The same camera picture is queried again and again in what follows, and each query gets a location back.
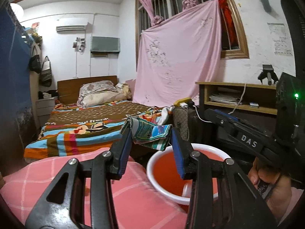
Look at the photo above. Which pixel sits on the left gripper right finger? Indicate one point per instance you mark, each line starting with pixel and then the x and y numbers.
pixel 222 196

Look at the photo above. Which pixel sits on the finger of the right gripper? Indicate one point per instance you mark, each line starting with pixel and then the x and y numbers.
pixel 227 115
pixel 219 116

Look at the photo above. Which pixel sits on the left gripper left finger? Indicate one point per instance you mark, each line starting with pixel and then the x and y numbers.
pixel 62 203

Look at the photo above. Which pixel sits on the orange white trash bin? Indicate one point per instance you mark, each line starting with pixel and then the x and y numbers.
pixel 162 173

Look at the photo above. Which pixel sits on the person's right hand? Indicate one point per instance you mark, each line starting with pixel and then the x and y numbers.
pixel 278 191

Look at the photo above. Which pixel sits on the stack of papers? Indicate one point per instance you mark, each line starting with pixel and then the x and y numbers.
pixel 226 98

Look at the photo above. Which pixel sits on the patterned black bag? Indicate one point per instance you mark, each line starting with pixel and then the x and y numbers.
pixel 187 123

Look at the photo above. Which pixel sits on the wooden shelf desk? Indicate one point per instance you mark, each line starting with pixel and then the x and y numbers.
pixel 252 98

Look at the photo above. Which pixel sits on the yellow power strip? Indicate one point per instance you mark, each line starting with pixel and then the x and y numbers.
pixel 184 103

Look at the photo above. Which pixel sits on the colourful striped bedspread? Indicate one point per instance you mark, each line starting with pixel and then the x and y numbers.
pixel 72 130

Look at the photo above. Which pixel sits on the pink hanging sheet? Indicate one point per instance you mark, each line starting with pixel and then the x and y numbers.
pixel 176 53

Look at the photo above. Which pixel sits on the wooden bed with headboard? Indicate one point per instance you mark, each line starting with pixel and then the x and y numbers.
pixel 69 92

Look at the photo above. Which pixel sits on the white bedside drawer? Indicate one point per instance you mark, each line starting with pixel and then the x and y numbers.
pixel 44 107

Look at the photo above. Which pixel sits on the beige folded quilt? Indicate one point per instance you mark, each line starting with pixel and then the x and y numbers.
pixel 123 93

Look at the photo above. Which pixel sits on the red hanging cloth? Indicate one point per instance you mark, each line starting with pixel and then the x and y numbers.
pixel 229 36

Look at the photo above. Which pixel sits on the floral pillow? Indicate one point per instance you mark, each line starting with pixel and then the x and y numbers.
pixel 97 87

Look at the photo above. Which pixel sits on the black hanging handbag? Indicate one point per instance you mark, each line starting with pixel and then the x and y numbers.
pixel 35 63

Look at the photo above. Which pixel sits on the white air conditioner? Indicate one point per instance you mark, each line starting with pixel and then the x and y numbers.
pixel 71 24

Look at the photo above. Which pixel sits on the green wall cabinet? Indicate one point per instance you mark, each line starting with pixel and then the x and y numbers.
pixel 105 44

